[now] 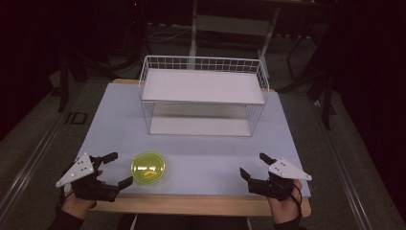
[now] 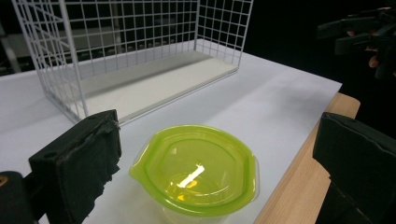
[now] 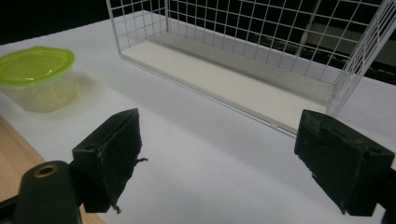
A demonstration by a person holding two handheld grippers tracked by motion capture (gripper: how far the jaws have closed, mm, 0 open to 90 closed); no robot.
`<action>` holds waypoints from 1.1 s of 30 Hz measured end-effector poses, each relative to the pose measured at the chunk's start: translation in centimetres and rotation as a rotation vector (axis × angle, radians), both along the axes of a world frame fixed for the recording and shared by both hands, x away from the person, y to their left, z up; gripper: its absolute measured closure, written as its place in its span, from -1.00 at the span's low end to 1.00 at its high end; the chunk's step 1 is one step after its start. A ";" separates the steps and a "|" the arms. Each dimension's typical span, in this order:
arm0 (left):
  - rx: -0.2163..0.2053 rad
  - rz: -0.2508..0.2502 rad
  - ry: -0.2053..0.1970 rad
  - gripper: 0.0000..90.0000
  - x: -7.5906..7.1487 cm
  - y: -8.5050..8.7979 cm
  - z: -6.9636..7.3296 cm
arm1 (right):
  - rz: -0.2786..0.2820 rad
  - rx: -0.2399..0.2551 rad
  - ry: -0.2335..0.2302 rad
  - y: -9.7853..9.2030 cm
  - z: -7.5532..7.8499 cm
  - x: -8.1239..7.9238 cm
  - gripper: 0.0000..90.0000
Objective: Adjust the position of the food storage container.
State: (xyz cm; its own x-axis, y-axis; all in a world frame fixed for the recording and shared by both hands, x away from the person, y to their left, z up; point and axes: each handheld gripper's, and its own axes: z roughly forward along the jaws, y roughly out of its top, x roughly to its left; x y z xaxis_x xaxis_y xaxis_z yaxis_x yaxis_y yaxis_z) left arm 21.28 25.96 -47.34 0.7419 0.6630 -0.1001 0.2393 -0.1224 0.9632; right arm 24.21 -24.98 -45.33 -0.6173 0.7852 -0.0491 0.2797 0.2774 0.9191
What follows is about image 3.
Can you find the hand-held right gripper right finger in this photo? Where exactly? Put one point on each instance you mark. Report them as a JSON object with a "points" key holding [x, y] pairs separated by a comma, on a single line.
{"points": [[339, 161]]}

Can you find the clear container with green lid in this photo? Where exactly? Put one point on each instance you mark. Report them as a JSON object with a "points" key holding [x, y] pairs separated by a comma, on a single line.
{"points": [[36, 78]]}

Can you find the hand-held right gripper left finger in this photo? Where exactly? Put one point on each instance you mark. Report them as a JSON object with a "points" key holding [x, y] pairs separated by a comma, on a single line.
{"points": [[109, 155]]}

